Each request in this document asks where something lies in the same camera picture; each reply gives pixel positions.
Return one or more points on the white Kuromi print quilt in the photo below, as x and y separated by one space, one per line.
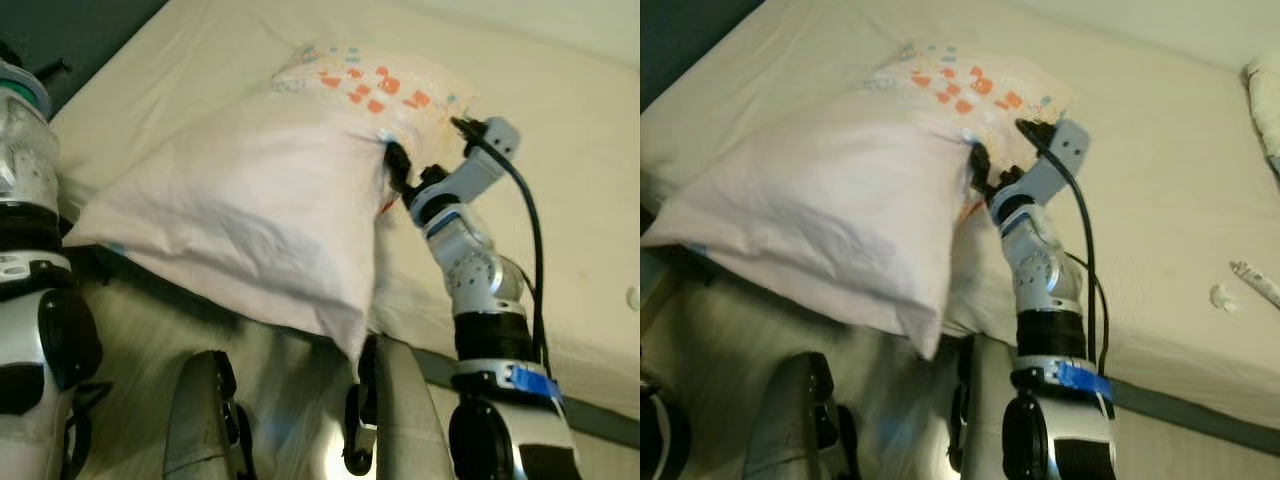
1265 110

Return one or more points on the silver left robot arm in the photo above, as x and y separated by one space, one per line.
660 440
20 160

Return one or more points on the grey left robot leg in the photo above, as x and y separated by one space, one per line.
790 420
205 420

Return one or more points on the crumpled white tissue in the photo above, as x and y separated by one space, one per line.
1224 298
634 298

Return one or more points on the grey-blue bed frame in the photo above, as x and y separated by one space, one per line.
100 30
690 30

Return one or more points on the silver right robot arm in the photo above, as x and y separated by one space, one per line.
1045 290
480 280

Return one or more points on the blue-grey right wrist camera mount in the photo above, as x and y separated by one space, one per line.
490 165
1060 165

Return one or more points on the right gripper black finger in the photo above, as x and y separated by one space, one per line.
397 165
980 165

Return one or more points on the pink orange patterned pillow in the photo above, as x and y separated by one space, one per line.
250 190
830 190

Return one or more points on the small white tube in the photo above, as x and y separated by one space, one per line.
1258 285

